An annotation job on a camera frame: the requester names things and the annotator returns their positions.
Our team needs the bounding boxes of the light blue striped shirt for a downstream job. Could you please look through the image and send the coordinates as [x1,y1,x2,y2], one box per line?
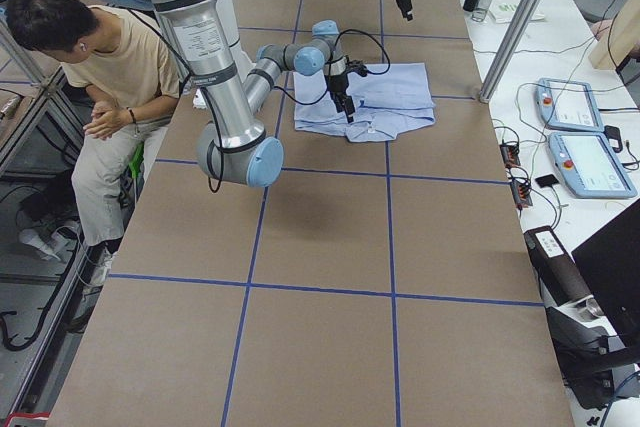
[293,63,436,143]

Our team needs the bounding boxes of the aluminium frame post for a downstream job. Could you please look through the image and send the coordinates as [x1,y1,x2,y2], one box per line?
[478,0,540,104]

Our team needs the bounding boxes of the black phone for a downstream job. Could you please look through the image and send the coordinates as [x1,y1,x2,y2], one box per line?
[535,174,559,188]

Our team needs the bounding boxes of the teach pendant tablet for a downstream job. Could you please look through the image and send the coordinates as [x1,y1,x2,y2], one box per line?
[534,78,604,133]
[548,131,637,199]

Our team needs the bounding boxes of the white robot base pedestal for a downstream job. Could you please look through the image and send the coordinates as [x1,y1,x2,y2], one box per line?
[216,0,255,83]

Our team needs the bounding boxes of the lower teach pendant tablet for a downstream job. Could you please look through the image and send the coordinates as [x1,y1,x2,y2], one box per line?
[548,131,637,199]

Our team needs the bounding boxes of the seated person beige clothes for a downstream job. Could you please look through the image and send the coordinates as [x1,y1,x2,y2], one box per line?
[5,0,180,288]

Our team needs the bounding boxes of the black monitor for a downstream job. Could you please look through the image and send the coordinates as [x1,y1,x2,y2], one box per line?
[572,202,639,346]

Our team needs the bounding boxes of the upper teach pendant tablet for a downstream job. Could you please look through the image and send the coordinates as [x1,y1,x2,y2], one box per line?
[534,78,604,133]

